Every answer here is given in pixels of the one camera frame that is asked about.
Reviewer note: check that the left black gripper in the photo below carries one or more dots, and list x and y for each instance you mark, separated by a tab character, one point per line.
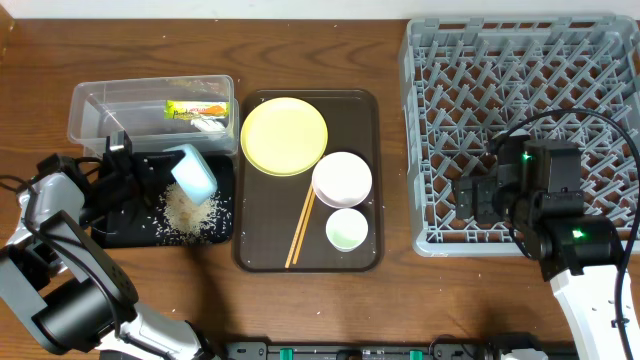
135	180

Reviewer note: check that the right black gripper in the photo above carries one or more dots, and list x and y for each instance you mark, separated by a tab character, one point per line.
484	188

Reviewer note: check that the light blue bowl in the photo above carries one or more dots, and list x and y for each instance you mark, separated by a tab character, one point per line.
193	174

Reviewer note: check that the green snack wrapper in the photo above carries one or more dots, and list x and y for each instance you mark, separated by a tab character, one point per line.
195	110

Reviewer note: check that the white tissue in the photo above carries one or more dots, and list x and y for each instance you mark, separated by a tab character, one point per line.
208	125

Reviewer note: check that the pink white shallow bowl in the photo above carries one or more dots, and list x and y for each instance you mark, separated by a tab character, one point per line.
342	180

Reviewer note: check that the small white green cup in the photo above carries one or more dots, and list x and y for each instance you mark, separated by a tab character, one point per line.
346	229

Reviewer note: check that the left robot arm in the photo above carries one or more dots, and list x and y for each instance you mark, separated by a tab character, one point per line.
63	287

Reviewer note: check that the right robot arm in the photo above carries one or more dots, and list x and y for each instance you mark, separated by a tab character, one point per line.
580	257

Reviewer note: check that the grey dishwasher rack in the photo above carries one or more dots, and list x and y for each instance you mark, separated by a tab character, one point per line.
464	80

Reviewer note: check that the black plastic tray bin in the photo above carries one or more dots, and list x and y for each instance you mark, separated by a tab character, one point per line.
119	230

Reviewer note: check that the clear plastic bin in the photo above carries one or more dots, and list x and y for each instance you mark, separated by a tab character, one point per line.
137	106

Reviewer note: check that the yellow round plate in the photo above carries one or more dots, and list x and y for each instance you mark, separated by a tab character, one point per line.
284	136

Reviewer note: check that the left wooden chopstick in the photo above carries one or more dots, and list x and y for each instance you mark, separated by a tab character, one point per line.
290	253

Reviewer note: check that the wooden chopstick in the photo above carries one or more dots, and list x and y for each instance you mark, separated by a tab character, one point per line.
304	235
290	253

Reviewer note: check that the dark brown serving tray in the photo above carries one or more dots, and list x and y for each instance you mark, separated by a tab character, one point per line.
268	207

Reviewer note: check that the right wooden chopstick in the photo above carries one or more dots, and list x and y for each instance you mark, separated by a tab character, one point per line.
304	235

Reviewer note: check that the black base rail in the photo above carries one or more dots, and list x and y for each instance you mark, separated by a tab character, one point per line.
443	347

